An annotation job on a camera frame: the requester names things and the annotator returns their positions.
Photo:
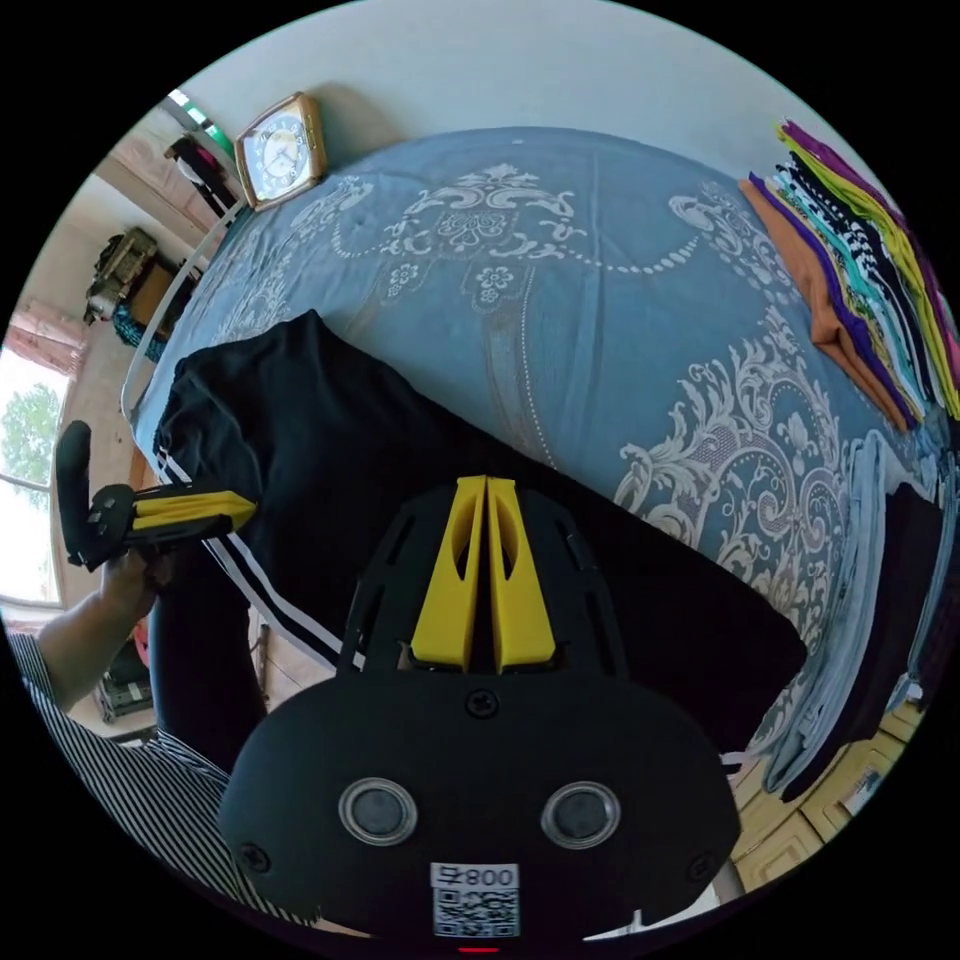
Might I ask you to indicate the person's left forearm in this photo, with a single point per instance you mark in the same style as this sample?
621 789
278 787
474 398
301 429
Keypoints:
82 652

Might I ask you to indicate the window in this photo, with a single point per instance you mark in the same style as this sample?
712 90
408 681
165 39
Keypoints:
30 480

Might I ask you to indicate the grey and black pile of clothes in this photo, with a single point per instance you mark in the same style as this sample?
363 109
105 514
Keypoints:
862 600

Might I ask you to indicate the black pants with white stripes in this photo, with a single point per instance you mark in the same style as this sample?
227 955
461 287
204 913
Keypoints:
360 450

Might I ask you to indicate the cluttered shelf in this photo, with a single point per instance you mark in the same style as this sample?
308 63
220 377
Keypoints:
131 289

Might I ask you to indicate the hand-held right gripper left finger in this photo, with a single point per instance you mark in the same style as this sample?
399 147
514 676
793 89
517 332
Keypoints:
450 600

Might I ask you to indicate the clock with golden frame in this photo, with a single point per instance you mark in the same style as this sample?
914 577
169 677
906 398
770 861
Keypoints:
279 154

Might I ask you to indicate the bed with blue printed sheet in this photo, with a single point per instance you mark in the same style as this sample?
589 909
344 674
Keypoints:
600 337

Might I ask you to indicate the colourful pile of clothes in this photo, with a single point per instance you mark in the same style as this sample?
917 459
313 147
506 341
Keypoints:
862 262

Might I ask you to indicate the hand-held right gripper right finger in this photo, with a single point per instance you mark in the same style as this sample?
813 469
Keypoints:
525 607

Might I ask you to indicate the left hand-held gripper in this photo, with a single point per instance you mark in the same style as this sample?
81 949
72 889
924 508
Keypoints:
112 517

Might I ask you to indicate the person's left hand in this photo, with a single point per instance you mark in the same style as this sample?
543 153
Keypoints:
131 577

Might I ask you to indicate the person's body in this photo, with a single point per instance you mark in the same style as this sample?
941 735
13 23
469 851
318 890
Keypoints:
127 795

